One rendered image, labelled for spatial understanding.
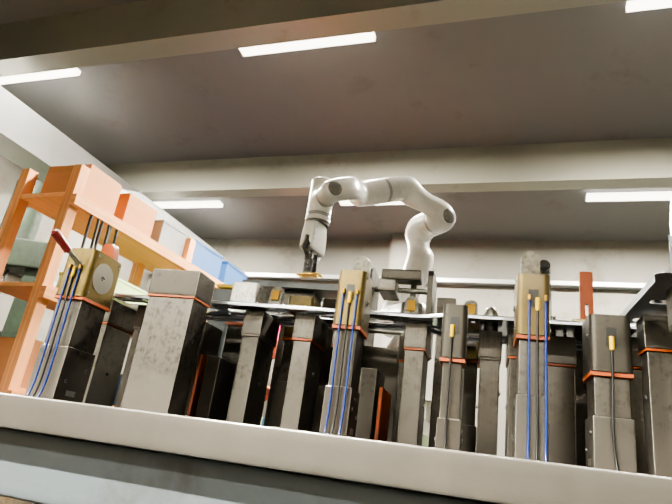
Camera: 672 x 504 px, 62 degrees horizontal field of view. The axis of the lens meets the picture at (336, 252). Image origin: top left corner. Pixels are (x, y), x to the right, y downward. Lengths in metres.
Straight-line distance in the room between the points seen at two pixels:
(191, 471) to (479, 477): 0.32
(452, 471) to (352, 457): 0.10
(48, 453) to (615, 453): 0.84
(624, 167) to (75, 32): 5.15
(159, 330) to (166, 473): 0.62
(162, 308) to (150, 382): 0.16
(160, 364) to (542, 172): 5.18
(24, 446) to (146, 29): 4.39
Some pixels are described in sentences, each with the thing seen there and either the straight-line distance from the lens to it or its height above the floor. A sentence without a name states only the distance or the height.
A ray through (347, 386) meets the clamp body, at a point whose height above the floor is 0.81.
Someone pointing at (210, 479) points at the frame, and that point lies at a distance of 0.68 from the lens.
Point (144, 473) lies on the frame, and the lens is 0.72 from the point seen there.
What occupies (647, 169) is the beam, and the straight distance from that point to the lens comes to 6.14.
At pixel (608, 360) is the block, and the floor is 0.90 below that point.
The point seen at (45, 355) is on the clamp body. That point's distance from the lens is 1.40.
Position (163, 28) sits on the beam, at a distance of 4.91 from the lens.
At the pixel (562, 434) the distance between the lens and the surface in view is 1.27.
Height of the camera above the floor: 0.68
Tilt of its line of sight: 20 degrees up
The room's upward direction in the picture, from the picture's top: 8 degrees clockwise
